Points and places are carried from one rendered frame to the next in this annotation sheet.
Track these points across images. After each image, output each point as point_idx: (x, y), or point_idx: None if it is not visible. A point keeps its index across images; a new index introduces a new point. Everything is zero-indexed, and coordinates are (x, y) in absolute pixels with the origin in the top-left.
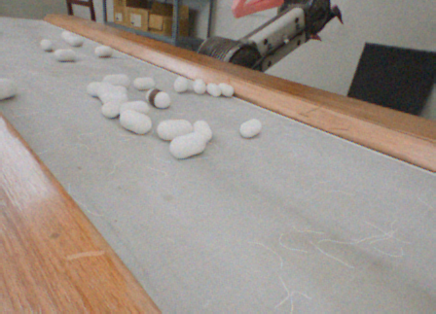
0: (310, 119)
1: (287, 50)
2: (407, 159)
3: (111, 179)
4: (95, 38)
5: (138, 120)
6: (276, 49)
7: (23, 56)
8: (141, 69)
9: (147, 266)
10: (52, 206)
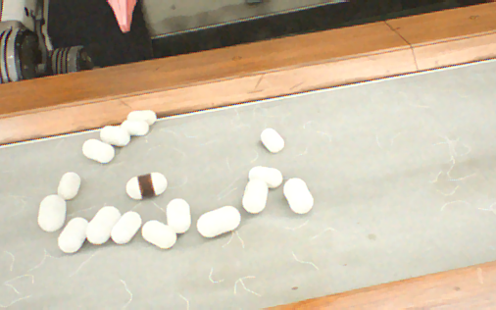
0: (266, 91)
1: (45, 3)
2: (363, 78)
3: (326, 268)
4: None
5: (233, 215)
6: (42, 12)
7: None
8: None
9: (454, 267)
10: (420, 288)
